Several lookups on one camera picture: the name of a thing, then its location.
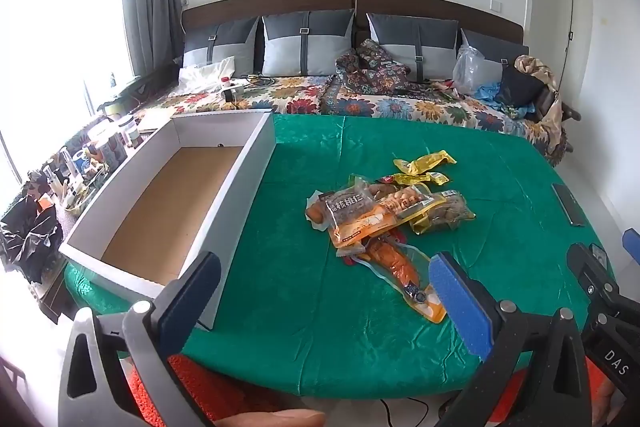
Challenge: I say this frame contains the green tablecloth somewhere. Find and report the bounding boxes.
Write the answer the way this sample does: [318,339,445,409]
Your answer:
[64,113,632,400]

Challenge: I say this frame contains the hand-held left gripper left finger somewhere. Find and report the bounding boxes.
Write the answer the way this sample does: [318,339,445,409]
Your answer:
[59,252,222,427]

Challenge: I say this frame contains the black phone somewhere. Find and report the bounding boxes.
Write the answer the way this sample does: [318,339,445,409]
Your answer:
[552,183,585,227]

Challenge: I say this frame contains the gold snack packet with barcode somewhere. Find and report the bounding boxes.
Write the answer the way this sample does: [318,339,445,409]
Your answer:
[377,172,451,188]

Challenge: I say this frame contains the long sausage clear packet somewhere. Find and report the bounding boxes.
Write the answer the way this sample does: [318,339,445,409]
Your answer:
[357,237,448,324]

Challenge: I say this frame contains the small sausages clear packet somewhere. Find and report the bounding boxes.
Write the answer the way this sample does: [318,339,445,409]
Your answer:
[304,190,332,231]

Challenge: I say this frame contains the white cardboard box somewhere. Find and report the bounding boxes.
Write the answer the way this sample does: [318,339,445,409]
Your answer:
[59,109,277,332]

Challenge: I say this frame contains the white cloth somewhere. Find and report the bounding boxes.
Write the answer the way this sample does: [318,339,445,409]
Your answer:
[177,55,236,96]

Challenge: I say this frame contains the brown headboard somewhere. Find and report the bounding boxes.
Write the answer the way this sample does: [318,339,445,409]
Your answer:
[354,0,524,54]
[180,0,355,34]

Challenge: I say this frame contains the black trash bag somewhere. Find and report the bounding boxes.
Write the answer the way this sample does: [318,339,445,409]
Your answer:
[0,194,64,284]

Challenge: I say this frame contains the yellow-rimmed quail egg bag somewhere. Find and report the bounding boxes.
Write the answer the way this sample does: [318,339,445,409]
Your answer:
[407,190,476,236]

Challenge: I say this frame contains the cluttered bottles and jars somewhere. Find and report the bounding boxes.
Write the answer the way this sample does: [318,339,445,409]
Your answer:
[27,99,143,212]

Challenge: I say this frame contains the long yellow snack packet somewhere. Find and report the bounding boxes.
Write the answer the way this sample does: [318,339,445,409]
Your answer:
[393,150,458,176]

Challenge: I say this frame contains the red fish snack packet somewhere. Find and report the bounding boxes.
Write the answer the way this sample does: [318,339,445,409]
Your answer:
[342,229,409,266]

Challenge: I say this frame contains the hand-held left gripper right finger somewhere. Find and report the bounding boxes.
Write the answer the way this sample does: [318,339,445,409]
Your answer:
[428,252,594,427]

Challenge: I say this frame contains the beige patterned cloth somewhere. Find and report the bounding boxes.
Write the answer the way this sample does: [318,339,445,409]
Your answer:
[514,54,565,144]

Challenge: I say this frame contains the blue cloth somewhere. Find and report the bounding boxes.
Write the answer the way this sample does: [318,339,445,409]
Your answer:
[474,81,507,102]

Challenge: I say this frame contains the red floor mat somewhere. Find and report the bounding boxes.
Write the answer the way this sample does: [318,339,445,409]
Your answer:
[122,353,306,427]

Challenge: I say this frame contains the orange walnut snack packet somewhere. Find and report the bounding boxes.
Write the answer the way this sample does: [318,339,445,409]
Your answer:
[321,187,401,258]

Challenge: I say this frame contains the person's left hand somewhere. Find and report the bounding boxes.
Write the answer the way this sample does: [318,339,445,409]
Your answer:
[214,408,327,427]

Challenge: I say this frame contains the black floor cable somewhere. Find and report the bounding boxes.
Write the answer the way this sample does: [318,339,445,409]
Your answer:
[379,398,452,427]

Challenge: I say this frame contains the clear plastic bag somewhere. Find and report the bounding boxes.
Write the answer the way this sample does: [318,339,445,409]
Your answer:
[452,45,489,97]

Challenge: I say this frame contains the orange-label nut packet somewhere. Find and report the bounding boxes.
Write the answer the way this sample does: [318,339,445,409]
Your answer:
[371,184,434,221]

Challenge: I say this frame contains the dark patterned blanket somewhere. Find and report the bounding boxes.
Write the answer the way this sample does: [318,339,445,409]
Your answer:
[334,39,414,96]

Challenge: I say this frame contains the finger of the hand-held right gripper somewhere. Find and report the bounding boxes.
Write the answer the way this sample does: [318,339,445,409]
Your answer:
[569,243,618,308]
[622,229,640,266]

